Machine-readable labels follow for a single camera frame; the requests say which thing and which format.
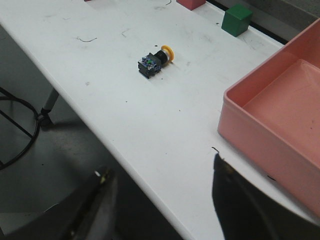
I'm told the table leg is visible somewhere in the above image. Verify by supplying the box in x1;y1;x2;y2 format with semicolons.
38;88;59;127

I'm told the yellow push button switch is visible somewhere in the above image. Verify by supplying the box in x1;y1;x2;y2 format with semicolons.
137;45;174;79

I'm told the black floor cable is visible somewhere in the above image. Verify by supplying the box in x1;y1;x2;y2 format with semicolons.
0;86;42;171

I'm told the green cube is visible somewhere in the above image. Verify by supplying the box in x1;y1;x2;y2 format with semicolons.
221;4;253;37

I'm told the pink plastic bin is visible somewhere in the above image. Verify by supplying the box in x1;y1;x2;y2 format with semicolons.
218;20;320;216

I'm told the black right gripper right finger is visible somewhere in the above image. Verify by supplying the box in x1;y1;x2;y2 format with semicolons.
212;154;320;240

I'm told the pink cube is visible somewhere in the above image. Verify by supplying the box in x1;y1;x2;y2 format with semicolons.
176;0;206;11

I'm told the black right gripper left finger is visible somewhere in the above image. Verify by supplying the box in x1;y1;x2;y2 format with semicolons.
0;166;118;240

